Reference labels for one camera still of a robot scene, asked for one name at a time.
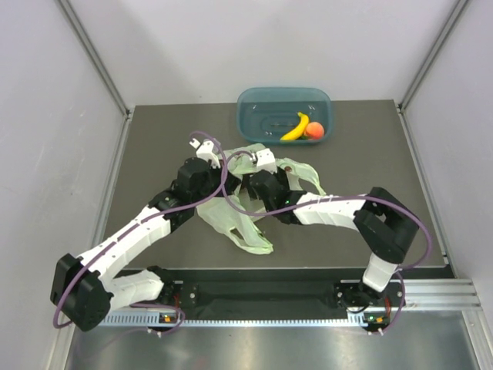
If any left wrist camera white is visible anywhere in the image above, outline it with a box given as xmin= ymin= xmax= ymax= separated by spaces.
xmin=189 ymin=138 xmax=221 ymax=169

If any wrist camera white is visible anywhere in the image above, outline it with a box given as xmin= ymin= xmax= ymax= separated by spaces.
xmin=248 ymin=149 xmax=277 ymax=173
xmin=189 ymin=138 xmax=221 ymax=169

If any left aluminium frame post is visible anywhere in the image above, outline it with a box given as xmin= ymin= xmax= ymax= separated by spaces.
xmin=55 ymin=0 xmax=131 ymax=117

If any orange peach fruit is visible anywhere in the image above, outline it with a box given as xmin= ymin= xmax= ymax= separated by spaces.
xmin=304 ymin=122 xmax=325 ymax=140

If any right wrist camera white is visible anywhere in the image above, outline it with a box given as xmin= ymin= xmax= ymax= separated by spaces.
xmin=248 ymin=149 xmax=277 ymax=173

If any light green plastic bag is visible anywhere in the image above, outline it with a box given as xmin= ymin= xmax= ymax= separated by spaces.
xmin=196 ymin=143 xmax=326 ymax=255

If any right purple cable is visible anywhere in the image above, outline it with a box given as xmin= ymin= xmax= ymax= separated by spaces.
xmin=225 ymin=150 xmax=434 ymax=332

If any right aluminium frame post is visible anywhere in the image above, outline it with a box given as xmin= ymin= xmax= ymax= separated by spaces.
xmin=397 ymin=0 xmax=471 ymax=115

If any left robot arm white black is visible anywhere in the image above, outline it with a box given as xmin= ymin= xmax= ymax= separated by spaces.
xmin=50 ymin=157 xmax=241 ymax=331

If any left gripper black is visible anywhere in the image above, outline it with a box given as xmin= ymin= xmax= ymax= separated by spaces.
xmin=192 ymin=160 xmax=241 ymax=205

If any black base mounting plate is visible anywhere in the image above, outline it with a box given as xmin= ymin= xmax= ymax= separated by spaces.
xmin=129 ymin=265 xmax=401 ymax=321

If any teal plastic container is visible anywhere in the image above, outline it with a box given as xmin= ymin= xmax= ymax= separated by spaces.
xmin=236 ymin=87 xmax=334 ymax=146

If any aluminium frame post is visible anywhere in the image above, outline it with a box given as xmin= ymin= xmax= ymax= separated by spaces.
xmin=397 ymin=0 xmax=471 ymax=115
xmin=55 ymin=0 xmax=131 ymax=117

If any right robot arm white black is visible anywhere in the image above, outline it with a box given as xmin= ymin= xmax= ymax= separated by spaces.
xmin=246 ymin=170 xmax=420 ymax=309

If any grey slotted cable duct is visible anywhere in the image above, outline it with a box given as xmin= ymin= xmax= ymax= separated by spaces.
xmin=102 ymin=311 xmax=386 ymax=328

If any aluminium rail profile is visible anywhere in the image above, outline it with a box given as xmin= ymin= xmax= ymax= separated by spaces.
xmin=397 ymin=279 xmax=481 ymax=311

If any yellow banana fruit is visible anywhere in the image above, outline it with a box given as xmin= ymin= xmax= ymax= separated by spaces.
xmin=280 ymin=112 xmax=310 ymax=141

